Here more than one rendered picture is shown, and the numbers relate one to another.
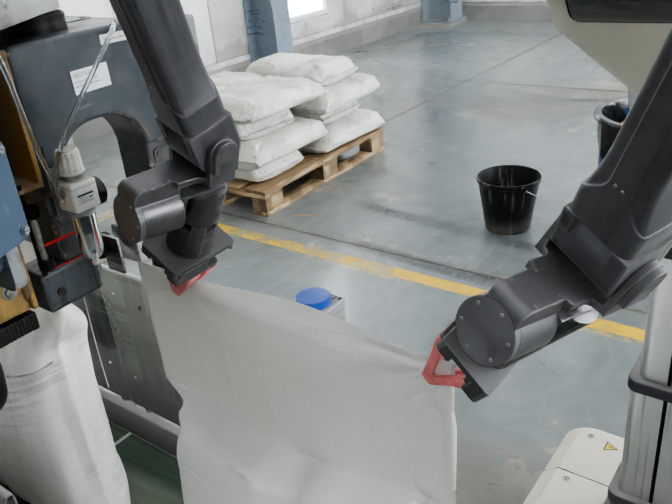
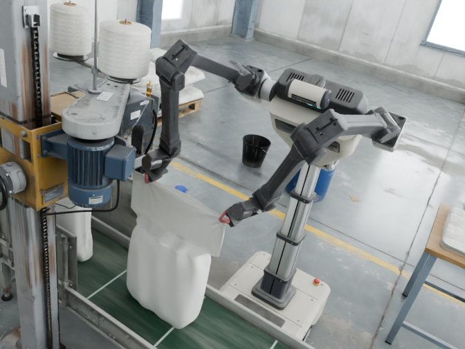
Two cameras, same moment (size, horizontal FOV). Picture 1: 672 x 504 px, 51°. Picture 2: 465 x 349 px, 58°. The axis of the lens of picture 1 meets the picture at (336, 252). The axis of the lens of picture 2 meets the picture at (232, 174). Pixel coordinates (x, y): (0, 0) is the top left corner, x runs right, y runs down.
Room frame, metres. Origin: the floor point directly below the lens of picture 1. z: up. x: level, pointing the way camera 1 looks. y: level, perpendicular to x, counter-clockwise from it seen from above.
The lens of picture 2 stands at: (-0.77, 0.22, 1.98)
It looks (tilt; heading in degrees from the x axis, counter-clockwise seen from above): 29 degrees down; 347
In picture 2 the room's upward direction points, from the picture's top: 11 degrees clockwise
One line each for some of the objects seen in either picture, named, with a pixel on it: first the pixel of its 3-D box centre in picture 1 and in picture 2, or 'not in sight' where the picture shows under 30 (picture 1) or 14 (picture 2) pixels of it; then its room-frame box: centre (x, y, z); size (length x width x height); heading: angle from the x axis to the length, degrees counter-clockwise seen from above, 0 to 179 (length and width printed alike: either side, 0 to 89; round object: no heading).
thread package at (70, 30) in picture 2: not in sight; (70, 28); (0.84, 0.53, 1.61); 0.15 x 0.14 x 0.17; 51
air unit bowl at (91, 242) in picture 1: (88, 234); not in sight; (0.81, 0.31, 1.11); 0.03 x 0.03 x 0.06
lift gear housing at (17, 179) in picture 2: not in sight; (9, 178); (0.57, 0.68, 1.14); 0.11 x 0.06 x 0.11; 51
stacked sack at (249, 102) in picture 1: (262, 96); (147, 73); (3.81, 0.32, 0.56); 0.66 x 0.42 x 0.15; 141
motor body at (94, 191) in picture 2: not in sight; (90, 169); (0.55, 0.41, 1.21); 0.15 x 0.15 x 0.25
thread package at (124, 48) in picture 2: not in sight; (124, 48); (0.67, 0.33, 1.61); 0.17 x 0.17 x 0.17
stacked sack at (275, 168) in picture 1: (238, 157); not in sight; (3.88, 0.50, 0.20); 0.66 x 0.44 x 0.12; 51
